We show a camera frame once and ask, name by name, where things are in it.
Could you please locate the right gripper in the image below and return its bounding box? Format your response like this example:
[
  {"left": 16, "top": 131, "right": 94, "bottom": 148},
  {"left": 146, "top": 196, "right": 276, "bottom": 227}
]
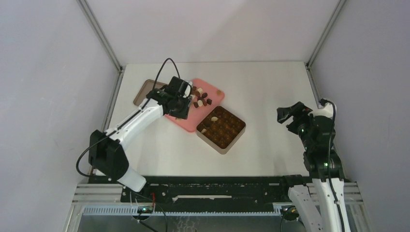
[{"left": 277, "top": 101, "right": 315, "bottom": 149}]

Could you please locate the gold chocolate box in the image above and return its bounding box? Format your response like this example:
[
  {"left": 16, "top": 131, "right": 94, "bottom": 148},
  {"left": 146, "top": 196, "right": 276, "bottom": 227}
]
[{"left": 195, "top": 106, "right": 246, "bottom": 155}]

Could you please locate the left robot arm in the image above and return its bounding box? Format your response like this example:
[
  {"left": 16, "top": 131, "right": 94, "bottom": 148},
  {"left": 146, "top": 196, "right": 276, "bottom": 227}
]
[{"left": 88, "top": 76, "right": 193, "bottom": 202}]

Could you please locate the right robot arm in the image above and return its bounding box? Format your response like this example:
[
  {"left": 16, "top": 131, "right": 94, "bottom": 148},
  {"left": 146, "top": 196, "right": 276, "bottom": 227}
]
[{"left": 277, "top": 99, "right": 351, "bottom": 232}]

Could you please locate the pink plastic tray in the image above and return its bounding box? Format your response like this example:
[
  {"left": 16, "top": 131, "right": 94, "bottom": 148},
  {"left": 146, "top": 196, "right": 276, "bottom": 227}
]
[{"left": 165, "top": 78, "right": 225, "bottom": 132}]

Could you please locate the brown box lid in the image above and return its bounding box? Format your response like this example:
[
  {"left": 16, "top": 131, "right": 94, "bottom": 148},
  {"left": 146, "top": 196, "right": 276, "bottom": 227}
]
[{"left": 133, "top": 79, "right": 165, "bottom": 106}]

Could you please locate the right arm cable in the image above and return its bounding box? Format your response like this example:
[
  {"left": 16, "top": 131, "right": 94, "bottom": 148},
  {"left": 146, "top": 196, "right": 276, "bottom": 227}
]
[{"left": 319, "top": 98, "right": 347, "bottom": 232}]

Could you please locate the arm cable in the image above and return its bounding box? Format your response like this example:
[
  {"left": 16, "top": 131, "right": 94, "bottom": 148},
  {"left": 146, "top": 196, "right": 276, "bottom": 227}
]
[
  {"left": 75, "top": 58, "right": 181, "bottom": 179},
  {"left": 319, "top": 98, "right": 347, "bottom": 232}
]

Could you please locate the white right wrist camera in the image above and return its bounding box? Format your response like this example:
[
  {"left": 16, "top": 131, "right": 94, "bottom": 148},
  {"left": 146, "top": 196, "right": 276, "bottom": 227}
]
[{"left": 310, "top": 98, "right": 337, "bottom": 118}]

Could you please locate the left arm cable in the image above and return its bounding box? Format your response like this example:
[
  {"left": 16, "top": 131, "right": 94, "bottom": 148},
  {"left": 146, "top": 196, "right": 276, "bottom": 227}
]
[{"left": 75, "top": 58, "right": 181, "bottom": 179}]

